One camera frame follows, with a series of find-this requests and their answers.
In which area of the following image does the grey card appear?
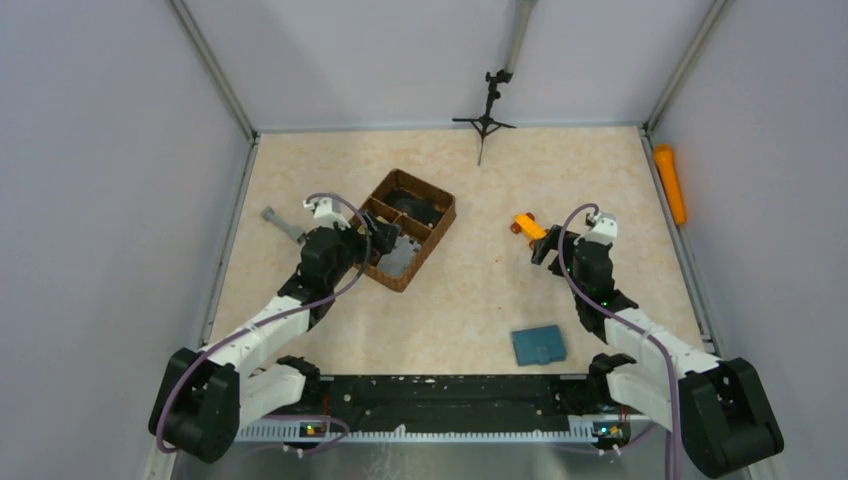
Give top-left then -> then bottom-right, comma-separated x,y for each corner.
376,235 -> 421,277

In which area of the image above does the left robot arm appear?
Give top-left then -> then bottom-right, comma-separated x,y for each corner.
148,212 -> 400,463

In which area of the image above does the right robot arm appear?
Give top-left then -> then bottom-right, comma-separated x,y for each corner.
531,225 -> 785,479

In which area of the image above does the orange toy car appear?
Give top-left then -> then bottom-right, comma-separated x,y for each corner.
510,212 -> 548,249

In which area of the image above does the grey plastic dumbbell part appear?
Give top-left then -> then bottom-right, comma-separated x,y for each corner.
260,206 -> 306,245

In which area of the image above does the black mini tripod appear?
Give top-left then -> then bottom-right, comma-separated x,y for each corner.
451,69 -> 516,166

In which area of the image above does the orange flashlight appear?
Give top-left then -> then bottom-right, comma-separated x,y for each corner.
653,144 -> 687,226

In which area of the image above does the grey vertical pole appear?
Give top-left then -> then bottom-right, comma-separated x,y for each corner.
502,0 -> 538,80

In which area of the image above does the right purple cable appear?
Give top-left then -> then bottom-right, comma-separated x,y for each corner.
557,203 -> 684,480

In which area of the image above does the purple cable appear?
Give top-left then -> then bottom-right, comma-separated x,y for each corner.
557,203 -> 684,480
154,192 -> 374,456

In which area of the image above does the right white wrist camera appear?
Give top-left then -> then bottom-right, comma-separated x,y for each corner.
580,211 -> 618,247

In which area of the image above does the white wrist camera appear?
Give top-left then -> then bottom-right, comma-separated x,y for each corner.
580,211 -> 618,247
303,196 -> 350,230

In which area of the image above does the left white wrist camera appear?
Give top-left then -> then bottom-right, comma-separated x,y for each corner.
303,196 -> 350,230

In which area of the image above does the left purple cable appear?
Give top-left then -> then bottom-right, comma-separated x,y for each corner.
154,192 -> 374,456

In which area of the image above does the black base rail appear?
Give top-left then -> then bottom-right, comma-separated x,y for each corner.
279,374 -> 635,442

